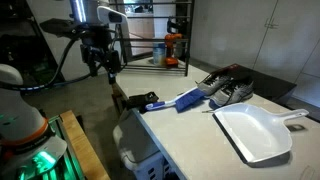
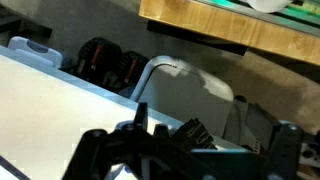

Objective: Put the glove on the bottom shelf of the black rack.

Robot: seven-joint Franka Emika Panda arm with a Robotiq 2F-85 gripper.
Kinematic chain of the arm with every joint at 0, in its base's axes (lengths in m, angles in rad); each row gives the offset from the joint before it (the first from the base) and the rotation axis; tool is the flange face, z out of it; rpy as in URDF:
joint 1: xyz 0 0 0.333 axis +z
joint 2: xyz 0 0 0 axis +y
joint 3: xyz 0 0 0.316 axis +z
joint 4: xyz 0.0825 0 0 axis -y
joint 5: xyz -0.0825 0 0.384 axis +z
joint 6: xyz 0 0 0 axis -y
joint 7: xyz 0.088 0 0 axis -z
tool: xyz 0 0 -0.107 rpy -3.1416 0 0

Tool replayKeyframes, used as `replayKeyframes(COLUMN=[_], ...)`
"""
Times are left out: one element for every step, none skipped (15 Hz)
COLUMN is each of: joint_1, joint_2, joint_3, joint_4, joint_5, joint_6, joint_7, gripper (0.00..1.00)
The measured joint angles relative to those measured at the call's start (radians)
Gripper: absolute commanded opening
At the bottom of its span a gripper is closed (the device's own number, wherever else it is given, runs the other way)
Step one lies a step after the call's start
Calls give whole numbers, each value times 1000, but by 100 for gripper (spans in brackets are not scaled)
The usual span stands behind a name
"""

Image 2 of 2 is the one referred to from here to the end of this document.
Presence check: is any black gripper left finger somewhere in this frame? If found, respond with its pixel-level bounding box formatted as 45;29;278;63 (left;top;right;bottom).
62;129;113;180

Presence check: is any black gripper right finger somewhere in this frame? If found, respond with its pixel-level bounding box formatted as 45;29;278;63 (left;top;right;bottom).
266;124;303;180

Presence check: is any black glove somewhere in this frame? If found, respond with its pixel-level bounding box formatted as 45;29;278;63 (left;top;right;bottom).
171;118;215;150

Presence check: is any grey fan base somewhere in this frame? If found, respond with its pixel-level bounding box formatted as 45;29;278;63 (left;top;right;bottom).
223;95;280;153

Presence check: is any white folding table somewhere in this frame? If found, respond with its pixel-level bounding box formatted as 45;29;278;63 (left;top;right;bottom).
0;44;248;180

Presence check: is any black red adjustable dumbbell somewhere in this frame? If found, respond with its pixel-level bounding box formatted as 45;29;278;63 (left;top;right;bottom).
73;37;122;86

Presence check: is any white laundry basket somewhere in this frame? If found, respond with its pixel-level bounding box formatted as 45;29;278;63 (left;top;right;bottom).
130;56;234;137

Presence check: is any light blue plastic case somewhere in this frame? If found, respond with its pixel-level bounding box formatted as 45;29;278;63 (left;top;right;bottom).
8;36;64;69

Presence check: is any wooden workbench top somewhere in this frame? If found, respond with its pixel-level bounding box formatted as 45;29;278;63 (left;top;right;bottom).
139;0;320;65

